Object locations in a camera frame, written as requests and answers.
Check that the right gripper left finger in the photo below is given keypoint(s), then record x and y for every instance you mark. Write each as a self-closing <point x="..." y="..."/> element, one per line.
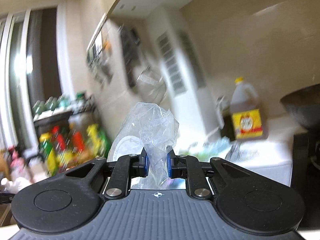
<point x="140" y="164"/>

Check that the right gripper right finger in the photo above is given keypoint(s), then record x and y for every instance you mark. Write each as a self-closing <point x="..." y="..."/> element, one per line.
<point x="176" y="164"/>

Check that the clear plastic bag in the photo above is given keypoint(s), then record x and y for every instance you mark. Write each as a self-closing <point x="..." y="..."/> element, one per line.
<point x="147" y="126"/>

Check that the dark soy sauce dispenser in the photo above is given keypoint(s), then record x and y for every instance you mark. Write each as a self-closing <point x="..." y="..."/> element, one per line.
<point x="224" y="118"/>

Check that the black spice rack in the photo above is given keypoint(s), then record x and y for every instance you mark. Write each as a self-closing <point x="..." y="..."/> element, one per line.
<point x="69" y="132"/>

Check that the cooking wine jug yellow label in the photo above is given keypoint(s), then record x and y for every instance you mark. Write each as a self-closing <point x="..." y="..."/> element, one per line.
<point x="248" y="117"/>

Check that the black wok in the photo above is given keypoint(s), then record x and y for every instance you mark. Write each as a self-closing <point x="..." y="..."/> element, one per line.
<point x="303" y="106"/>

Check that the hanging wire strainer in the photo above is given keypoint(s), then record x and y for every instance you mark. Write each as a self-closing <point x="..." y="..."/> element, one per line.
<point x="151" y="86"/>

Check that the grey wall vent grille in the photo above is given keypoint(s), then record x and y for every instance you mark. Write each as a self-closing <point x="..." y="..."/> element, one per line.
<point x="171" y="64"/>

